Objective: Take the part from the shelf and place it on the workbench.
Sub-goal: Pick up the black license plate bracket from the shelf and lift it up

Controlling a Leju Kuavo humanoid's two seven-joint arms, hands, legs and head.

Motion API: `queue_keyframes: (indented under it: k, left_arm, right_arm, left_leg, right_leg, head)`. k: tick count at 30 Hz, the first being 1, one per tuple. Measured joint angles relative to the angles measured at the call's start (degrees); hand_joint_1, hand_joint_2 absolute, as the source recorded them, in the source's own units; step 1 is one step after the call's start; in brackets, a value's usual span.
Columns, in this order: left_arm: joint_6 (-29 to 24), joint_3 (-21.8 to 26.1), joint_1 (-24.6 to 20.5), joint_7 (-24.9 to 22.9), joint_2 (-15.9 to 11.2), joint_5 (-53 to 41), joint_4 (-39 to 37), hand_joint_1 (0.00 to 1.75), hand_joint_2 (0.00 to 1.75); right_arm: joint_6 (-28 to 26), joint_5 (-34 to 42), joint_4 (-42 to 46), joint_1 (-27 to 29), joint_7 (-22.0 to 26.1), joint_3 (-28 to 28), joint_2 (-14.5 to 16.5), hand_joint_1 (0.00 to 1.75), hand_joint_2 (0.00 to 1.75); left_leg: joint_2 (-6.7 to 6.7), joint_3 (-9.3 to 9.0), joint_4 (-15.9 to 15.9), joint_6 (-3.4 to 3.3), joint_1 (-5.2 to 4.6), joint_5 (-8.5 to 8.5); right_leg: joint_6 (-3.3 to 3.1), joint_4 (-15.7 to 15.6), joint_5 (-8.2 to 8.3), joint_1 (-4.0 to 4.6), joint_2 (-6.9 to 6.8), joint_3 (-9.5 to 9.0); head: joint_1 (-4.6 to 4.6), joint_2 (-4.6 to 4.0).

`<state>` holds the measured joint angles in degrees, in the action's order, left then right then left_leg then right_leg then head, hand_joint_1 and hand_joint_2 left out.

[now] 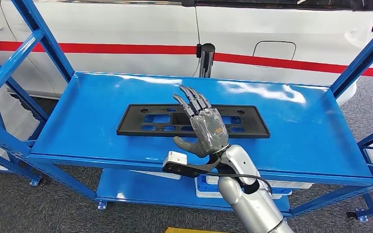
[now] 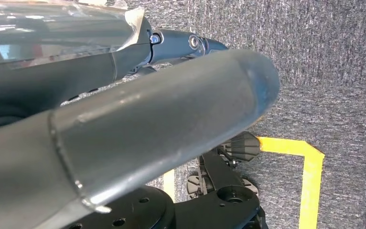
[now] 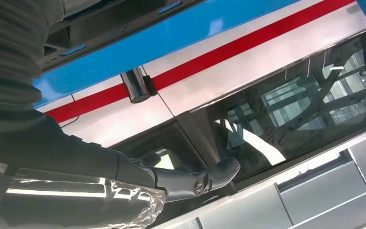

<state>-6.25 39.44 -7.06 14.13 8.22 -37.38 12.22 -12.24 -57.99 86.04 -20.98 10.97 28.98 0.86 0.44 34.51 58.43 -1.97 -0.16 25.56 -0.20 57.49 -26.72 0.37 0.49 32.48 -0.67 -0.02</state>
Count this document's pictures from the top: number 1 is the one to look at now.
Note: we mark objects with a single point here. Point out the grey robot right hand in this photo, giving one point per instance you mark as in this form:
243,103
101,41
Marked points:
209,128

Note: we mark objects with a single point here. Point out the black plastic plate frame part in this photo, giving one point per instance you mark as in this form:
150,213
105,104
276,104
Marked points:
131,125

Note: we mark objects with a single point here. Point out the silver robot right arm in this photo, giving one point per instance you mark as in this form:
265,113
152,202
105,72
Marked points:
250,205

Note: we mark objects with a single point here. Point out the blue plastic crate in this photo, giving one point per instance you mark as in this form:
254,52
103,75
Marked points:
202,186

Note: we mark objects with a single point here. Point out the yellow floor tape square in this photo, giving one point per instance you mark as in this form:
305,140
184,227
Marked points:
189,230

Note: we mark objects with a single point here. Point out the red barrier belt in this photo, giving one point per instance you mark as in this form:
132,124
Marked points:
302,66
125,49

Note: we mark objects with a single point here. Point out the white car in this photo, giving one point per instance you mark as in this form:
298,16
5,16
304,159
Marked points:
125,25

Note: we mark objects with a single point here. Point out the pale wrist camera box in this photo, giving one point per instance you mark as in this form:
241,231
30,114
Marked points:
177,158

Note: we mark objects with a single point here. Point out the black stanchion post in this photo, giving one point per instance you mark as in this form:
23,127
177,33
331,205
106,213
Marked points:
206,61

